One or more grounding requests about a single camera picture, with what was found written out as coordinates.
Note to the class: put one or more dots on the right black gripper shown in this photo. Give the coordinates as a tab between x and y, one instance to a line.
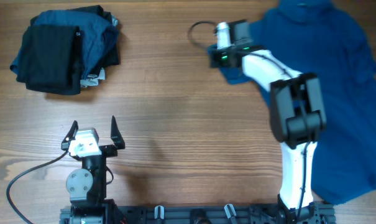
215	56

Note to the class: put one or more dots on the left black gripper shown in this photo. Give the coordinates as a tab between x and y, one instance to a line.
110	150

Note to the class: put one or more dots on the blue polo shirt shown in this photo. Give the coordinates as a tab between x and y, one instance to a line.
315	36

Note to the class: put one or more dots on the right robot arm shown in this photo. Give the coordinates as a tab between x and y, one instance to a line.
296	109

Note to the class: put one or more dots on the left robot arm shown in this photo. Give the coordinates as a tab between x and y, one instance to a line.
87	185

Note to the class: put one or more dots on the navy blue folded garment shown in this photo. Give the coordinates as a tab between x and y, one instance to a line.
62	45

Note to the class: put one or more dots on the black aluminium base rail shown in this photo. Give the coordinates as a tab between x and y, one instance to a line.
252	214

